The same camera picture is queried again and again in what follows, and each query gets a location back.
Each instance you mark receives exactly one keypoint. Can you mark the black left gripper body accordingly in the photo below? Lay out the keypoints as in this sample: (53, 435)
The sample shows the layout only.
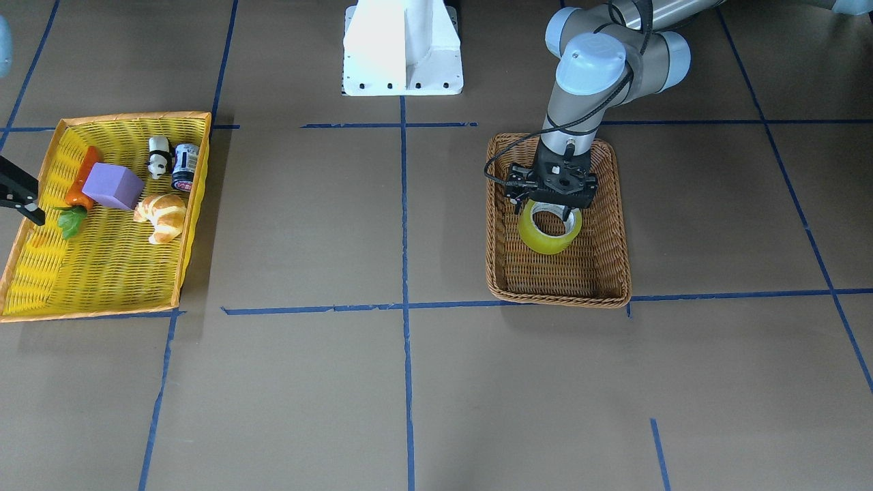
(518, 185)

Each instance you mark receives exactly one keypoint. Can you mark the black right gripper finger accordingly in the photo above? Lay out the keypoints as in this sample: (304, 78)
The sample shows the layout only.
(19, 191)

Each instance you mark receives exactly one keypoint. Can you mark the yellow tape roll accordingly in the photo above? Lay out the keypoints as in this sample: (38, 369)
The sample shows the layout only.
(538, 240)

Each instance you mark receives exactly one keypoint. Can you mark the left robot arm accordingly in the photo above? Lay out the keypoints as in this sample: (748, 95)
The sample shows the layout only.
(608, 56)

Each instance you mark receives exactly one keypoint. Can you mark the brown wicker basket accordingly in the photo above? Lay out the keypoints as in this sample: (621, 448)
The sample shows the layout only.
(593, 271)

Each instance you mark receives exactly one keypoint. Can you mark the yellow woven plastic basket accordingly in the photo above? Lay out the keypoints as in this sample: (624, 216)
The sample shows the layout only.
(110, 267)

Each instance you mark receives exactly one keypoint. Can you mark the orange toy carrot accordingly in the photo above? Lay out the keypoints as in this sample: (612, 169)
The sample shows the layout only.
(77, 203)

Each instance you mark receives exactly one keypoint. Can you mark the purple foam block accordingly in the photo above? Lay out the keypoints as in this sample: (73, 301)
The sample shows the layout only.
(113, 186)

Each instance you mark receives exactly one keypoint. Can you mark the toy panda figure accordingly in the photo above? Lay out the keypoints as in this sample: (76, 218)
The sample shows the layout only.
(160, 156)

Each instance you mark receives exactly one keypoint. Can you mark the toy croissant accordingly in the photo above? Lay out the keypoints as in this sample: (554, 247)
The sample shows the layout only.
(166, 213)

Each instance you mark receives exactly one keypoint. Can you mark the small purple can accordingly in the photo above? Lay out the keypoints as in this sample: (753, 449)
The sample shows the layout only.
(186, 160)

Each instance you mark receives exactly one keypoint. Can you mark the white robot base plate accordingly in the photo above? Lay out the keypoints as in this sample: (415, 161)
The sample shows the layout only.
(402, 48)

